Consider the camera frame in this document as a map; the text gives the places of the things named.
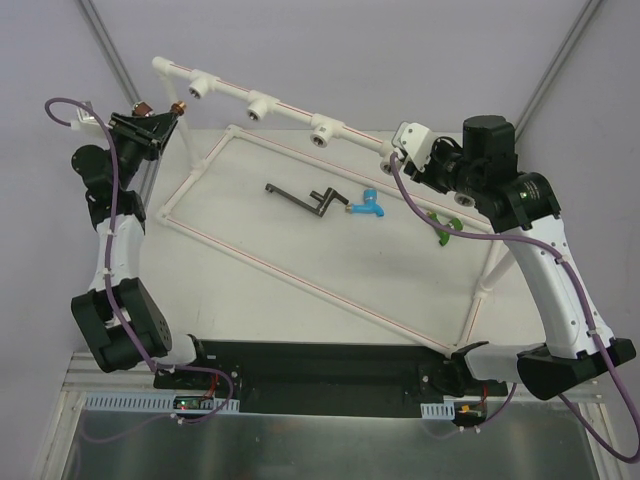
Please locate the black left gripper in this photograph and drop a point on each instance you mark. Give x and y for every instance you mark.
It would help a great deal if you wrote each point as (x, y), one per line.
(135, 133)

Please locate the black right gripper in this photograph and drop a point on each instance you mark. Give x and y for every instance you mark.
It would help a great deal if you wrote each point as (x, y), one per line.
(417, 170)

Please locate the white PVC pipe frame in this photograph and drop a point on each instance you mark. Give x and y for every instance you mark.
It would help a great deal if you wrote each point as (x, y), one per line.
(254, 224)

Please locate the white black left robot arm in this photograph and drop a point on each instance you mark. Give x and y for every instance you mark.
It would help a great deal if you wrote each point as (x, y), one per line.
(117, 316)

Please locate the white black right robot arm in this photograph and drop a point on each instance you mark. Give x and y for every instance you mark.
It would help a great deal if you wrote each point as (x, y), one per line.
(525, 215)

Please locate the green plastic faucet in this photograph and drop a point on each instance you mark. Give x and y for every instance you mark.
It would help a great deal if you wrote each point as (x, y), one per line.
(443, 229)

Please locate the blue plastic faucet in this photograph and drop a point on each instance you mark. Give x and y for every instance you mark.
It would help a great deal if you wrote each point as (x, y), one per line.
(369, 205)

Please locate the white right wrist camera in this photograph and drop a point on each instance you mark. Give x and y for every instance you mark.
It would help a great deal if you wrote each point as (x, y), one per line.
(413, 142)

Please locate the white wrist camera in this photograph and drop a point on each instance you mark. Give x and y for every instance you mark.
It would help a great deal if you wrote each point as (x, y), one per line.
(86, 123)
(413, 142)

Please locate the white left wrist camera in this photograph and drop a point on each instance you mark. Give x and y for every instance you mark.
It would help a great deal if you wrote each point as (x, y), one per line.
(86, 123)

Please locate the right white cable duct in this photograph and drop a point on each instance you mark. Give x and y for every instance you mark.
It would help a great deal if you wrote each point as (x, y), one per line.
(452, 409)

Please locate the white cable duct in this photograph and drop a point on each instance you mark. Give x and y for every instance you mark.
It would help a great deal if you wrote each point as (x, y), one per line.
(158, 403)
(452, 409)

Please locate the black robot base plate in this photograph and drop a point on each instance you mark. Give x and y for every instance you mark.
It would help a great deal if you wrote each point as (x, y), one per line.
(385, 381)

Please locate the left white cable duct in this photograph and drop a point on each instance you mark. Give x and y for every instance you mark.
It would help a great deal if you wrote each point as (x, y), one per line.
(158, 403)

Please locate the aluminium enclosure frame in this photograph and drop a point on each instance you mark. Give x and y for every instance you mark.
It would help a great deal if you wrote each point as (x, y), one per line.
(452, 59)

